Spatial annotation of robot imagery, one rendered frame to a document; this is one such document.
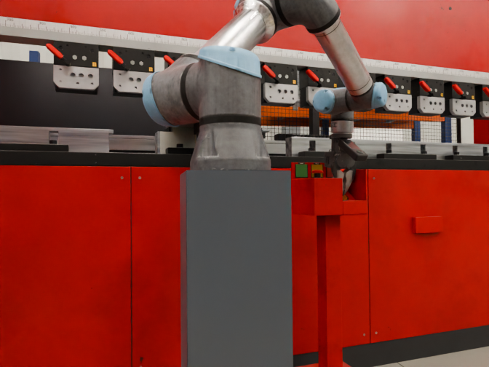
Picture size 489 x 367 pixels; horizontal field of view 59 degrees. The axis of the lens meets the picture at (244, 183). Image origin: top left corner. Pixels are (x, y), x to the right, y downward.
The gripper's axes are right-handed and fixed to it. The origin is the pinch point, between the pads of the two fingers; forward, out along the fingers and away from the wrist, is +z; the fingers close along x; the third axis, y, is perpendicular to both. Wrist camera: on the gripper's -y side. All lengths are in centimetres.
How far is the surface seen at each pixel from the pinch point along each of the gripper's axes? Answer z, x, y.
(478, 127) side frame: -35, -172, 99
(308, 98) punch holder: -37, -7, 39
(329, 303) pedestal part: 36.5, 7.1, -4.6
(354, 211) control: 5.7, 0.3, -7.0
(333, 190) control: -1.3, 7.9, -6.4
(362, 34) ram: -68, -35, 42
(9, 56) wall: -130, 168, 490
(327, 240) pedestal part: 15.8, 7.6, -2.8
